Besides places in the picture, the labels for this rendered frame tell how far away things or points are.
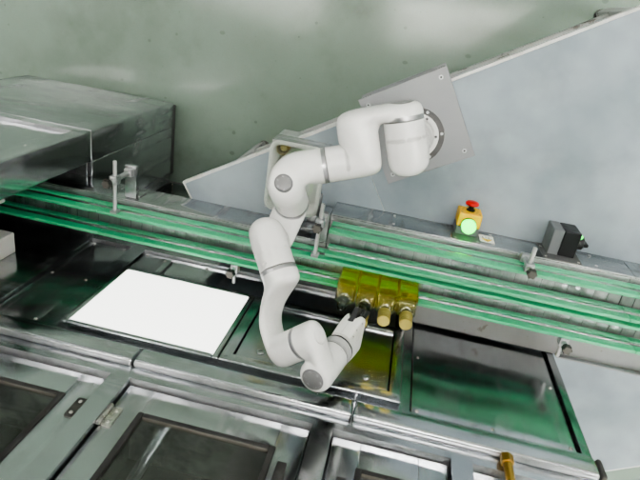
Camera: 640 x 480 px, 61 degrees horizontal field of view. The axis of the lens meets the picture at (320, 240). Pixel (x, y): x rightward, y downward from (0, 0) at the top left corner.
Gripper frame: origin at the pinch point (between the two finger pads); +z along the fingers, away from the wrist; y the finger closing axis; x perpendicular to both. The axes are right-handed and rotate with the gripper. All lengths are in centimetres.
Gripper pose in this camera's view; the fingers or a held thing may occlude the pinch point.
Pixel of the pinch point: (360, 321)
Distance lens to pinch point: 142.4
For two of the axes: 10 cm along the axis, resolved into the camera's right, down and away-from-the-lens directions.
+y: 1.4, -9.1, -4.0
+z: 4.2, -3.1, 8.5
